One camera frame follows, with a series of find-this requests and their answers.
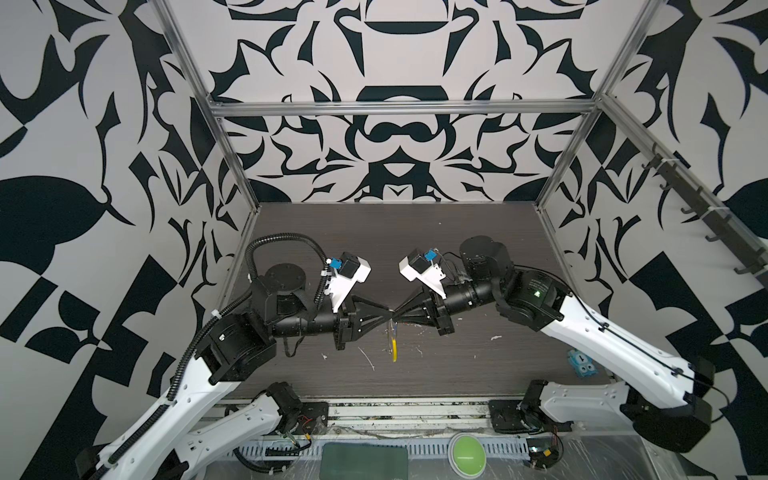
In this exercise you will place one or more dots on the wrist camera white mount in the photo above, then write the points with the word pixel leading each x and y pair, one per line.
pixel 422 266
pixel 345 273

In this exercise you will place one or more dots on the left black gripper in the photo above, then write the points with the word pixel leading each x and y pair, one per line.
pixel 346 322

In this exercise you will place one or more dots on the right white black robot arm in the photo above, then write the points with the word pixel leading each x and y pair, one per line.
pixel 660 395

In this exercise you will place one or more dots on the green round button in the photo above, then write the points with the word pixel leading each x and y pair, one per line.
pixel 467 456

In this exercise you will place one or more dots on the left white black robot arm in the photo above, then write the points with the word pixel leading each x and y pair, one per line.
pixel 167 442

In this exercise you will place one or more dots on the blue connector block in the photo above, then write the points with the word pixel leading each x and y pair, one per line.
pixel 582 364

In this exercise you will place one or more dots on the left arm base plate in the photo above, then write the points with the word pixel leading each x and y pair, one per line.
pixel 312 419

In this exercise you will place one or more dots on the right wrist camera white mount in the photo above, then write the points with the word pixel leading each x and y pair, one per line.
pixel 422 266

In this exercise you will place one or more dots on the dark green pad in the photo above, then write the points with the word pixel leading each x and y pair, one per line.
pixel 363 461

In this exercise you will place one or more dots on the white slotted cable duct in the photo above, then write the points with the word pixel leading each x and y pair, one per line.
pixel 416 448

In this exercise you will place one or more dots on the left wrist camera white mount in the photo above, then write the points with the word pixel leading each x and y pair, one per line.
pixel 345 273

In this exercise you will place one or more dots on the small circuit board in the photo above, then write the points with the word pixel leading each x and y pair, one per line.
pixel 544 452

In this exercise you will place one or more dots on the black wall hook rack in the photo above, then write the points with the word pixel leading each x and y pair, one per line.
pixel 701 204

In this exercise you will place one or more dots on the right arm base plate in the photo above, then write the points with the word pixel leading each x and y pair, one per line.
pixel 510 415

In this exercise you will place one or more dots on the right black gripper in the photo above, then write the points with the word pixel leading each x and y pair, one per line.
pixel 408 312

